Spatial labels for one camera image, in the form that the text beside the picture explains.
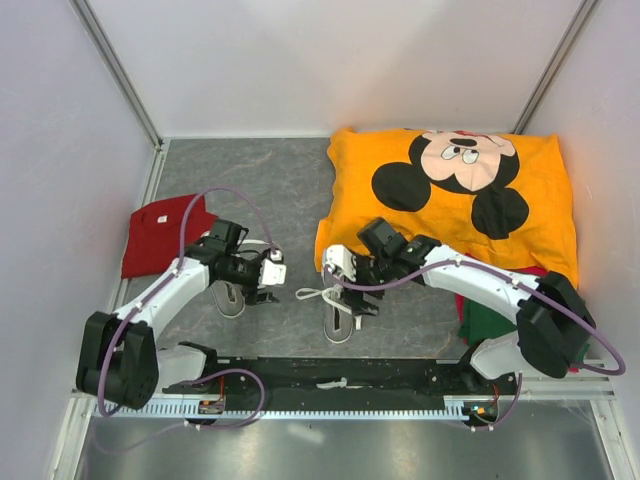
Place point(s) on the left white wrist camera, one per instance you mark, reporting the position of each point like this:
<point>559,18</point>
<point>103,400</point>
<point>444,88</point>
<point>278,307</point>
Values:
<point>273,269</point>

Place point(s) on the red folded t-shirt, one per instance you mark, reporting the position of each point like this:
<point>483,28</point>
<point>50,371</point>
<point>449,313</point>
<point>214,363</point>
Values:
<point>153,237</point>

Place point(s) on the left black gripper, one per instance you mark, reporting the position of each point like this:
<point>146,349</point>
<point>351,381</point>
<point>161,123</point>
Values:
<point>253,298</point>

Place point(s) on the aluminium frame post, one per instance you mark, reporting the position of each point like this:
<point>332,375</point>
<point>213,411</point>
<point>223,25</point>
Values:
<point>106,50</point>
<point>564,47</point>

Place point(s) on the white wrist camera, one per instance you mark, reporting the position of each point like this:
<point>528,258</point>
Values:
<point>341,261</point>
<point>273,269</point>

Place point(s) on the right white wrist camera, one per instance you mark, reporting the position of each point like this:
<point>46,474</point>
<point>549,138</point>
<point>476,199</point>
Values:
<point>341,261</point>

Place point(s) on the white tape scrap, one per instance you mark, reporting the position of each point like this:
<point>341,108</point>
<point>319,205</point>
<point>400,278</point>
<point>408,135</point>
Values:
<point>340,383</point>

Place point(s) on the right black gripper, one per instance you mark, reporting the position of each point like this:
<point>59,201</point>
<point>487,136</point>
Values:
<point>355,298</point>

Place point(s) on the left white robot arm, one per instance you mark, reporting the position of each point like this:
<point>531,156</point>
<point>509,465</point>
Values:
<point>119,361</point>

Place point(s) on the orange mickey mouse pillow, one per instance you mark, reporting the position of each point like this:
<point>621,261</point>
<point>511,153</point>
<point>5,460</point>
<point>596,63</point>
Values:
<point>500,198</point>

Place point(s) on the grey sneaker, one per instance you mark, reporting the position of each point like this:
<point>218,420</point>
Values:
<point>228,299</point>
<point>339,320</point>

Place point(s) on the slotted cable duct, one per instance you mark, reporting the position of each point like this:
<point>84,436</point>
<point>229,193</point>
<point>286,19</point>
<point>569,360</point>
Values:
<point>194,409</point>

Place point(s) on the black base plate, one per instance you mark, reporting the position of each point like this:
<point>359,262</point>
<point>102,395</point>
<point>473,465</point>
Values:
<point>359,385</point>

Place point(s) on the right aluminium frame post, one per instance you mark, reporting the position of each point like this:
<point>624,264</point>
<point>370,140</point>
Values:
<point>564,47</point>

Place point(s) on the green folded cloth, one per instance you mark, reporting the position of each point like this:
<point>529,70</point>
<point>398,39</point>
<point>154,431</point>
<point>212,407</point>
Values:
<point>478,323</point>

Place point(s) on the left aluminium frame post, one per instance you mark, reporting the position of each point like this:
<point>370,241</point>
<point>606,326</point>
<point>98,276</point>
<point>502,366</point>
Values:
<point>106,50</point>

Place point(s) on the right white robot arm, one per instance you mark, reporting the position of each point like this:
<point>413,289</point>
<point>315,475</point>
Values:
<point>552,323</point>

